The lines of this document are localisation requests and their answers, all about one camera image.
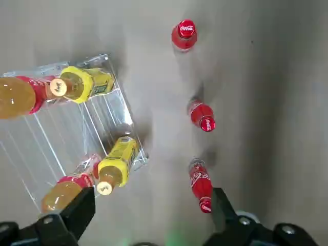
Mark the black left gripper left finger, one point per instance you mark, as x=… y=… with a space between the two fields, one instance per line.
x=77 y=210

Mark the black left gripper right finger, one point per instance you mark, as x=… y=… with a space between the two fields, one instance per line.
x=223 y=212

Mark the red cola bottle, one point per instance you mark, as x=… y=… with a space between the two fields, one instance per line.
x=200 y=182
x=201 y=115
x=184 y=38

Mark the clear acrylic stepped shelf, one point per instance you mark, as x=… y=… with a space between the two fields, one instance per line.
x=64 y=128

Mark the orange tea bottle red label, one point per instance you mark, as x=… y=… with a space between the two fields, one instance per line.
x=64 y=192
x=15 y=97

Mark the yellow label drink bottle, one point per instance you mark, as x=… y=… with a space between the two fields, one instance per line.
x=115 y=164
x=77 y=84

